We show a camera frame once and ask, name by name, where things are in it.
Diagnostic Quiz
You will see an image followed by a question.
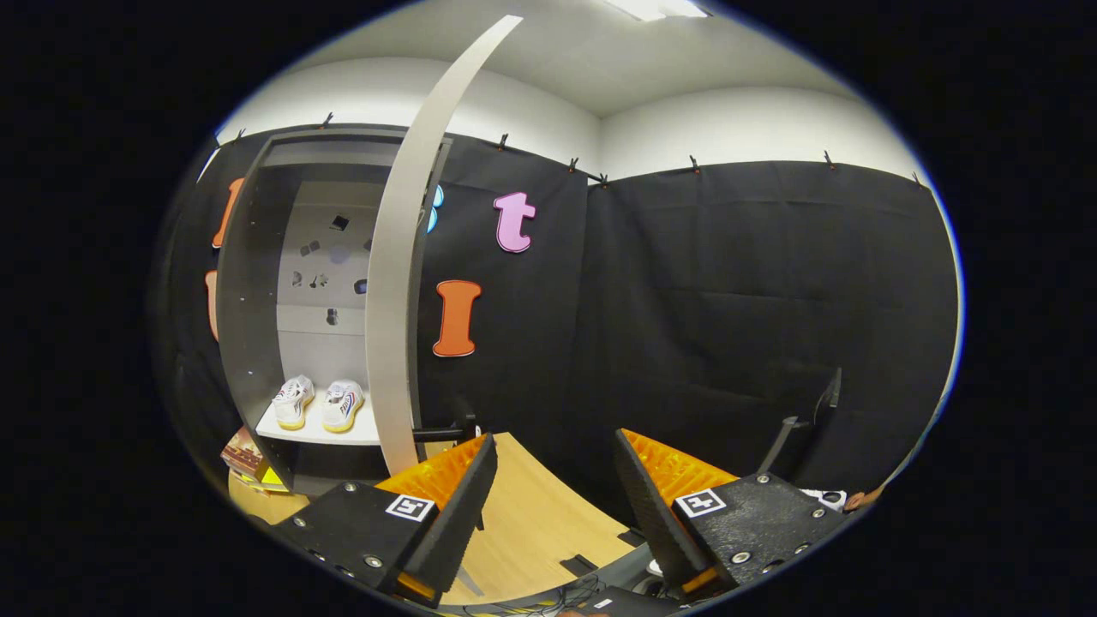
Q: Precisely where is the bundle of thin cables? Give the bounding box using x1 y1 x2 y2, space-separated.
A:
446 578 601 616

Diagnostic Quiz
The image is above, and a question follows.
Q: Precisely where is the black backdrop cloth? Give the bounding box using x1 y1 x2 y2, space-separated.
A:
159 124 959 524

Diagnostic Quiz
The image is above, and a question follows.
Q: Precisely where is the row of black cloth clips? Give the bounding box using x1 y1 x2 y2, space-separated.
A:
231 111 926 188

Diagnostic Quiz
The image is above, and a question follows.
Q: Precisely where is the grey shoe cabinet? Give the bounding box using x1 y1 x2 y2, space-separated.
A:
214 127 455 498

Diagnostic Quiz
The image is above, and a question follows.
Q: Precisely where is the black stand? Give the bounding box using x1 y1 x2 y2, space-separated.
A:
758 368 843 481

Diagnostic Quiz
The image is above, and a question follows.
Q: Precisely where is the white striped shoe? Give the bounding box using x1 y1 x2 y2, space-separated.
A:
273 375 315 430
321 380 365 434

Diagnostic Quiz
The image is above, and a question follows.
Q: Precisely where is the beige shoe cabinet door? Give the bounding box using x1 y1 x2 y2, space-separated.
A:
364 15 524 476

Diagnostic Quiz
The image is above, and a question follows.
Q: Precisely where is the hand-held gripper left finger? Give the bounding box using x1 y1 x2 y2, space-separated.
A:
272 434 499 610

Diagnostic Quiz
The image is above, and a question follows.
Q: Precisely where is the ceiling light panel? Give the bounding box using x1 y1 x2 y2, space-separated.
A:
604 0 712 22

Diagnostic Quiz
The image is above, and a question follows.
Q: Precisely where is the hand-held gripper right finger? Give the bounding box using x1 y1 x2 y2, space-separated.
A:
614 428 850 600

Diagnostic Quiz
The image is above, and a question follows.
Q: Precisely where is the brown cover book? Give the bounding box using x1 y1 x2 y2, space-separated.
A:
221 426 268 482

